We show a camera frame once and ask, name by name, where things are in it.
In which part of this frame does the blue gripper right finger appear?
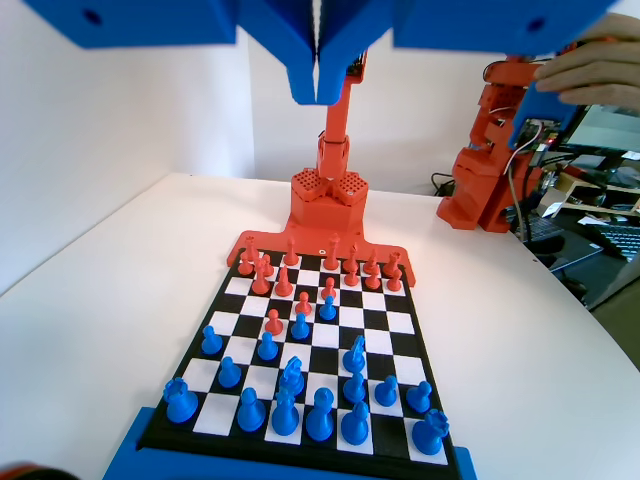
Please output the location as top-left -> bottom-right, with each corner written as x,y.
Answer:
318,0 -> 396,106

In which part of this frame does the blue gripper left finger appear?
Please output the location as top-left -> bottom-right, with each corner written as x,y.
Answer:
238,0 -> 319,106

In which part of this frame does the red leader arm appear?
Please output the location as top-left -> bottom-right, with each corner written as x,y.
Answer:
434,34 -> 581,234

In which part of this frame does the blue leader arm handle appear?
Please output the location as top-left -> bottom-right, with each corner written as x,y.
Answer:
506,79 -> 594,152

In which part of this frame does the blue chess knight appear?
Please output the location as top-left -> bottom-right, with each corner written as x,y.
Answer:
341,335 -> 367,374
277,355 -> 306,399

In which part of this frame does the black and white chessboard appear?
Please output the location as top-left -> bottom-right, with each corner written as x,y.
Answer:
137,247 -> 464,474

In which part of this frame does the blue chess bishop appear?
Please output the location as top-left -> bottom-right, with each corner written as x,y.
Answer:
339,399 -> 372,446
237,387 -> 267,432

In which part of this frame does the blue chess rook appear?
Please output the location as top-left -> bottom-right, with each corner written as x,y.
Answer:
164,378 -> 200,424
412,408 -> 450,457

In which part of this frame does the person's hand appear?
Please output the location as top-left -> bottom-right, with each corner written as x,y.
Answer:
532,12 -> 640,109

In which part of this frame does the wooden stand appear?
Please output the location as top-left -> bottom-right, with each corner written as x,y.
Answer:
542,167 -> 640,221

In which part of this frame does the dark computer monitor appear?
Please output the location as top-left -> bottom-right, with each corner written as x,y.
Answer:
557,102 -> 640,161

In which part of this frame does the black laptop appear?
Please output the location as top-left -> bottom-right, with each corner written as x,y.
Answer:
519,212 -> 619,274

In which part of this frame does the black keyboard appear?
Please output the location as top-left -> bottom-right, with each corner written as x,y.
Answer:
584,219 -> 640,261

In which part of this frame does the red black rounded object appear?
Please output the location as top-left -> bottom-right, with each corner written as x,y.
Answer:
0,460 -> 74,480

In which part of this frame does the black cable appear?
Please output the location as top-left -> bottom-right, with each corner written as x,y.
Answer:
430,171 -> 459,199

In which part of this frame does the blue base plate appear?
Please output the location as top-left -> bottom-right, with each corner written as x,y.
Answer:
102,405 -> 475,480

